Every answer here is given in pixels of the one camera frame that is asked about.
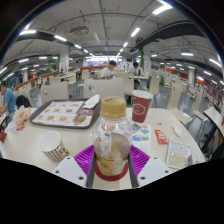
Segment black backpack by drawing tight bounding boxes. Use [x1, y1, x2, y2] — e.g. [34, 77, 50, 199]
[15, 94, 32, 109]

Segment white paper slip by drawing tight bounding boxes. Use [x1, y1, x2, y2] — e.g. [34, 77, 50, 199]
[3, 119, 18, 134]

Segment clear bottle with yellow cap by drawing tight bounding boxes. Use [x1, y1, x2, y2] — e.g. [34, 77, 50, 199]
[91, 96, 134, 177]

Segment beige chair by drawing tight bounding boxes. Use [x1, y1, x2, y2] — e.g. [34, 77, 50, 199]
[40, 81, 70, 105]
[83, 78, 125, 100]
[166, 82, 194, 125]

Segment colourful sticker sheet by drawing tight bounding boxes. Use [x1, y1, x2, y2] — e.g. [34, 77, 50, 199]
[130, 122, 152, 153]

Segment crumpled white napkin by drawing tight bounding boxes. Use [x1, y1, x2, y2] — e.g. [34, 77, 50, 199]
[82, 94, 101, 110]

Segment person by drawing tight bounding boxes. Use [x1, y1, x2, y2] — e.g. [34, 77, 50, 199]
[100, 60, 118, 80]
[0, 81, 17, 118]
[128, 61, 144, 90]

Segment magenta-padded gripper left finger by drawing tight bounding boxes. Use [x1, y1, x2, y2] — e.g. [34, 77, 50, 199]
[52, 144, 98, 188]

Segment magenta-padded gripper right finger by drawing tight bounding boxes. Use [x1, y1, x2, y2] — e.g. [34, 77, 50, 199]
[127, 144, 171, 188]

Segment red paper cup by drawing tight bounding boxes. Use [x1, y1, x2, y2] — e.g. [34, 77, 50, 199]
[131, 89, 154, 124]

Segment ceiling lights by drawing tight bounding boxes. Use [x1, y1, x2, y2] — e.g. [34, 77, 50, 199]
[0, 1, 224, 86]

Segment small white packet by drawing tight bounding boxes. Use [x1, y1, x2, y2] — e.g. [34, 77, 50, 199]
[170, 123, 183, 138]

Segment white patterned mug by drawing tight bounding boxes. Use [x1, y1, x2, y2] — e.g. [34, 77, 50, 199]
[38, 130, 70, 163]

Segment ceiling air conditioner unit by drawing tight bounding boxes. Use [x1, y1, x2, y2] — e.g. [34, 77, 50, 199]
[69, 25, 90, 38]

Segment beige dining table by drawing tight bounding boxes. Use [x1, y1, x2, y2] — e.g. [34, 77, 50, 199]
[203, 106, 224, 138]

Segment dark brown food tray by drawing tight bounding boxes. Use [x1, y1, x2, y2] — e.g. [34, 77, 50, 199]
[29, 98, 102, 129]

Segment brown fried food piece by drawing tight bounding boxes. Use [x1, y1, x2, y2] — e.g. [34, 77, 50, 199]
[72, 114, 88, 126]

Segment printed paper tray liner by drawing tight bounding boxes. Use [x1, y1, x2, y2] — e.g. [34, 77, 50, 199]
[33, 100, 96, 127]

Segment food wrapper with fries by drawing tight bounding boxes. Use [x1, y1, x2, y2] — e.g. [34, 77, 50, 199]
[13, 104, 32, 129]

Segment clear plastic packet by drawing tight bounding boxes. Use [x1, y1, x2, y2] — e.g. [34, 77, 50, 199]
[165, 139, 194, 170]

